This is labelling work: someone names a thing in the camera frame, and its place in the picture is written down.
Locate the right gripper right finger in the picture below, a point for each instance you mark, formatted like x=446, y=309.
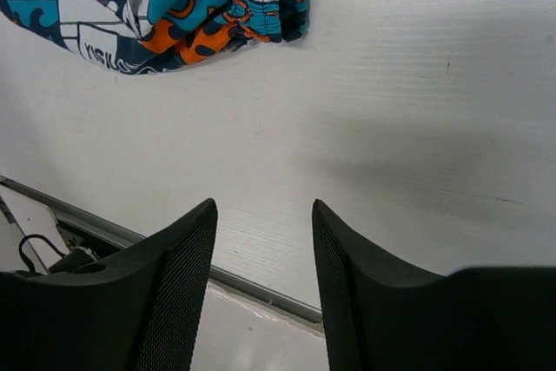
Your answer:
x=380, y=312

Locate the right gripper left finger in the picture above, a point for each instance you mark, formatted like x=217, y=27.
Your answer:
x=100, y=318

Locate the colourful patterned shorts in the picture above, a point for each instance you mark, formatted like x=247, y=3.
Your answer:
x=136, y=37

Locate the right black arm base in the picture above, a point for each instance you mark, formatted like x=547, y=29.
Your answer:
x=78, y=258

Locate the aluminium front rail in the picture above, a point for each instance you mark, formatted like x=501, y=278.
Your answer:
x=182, y=252

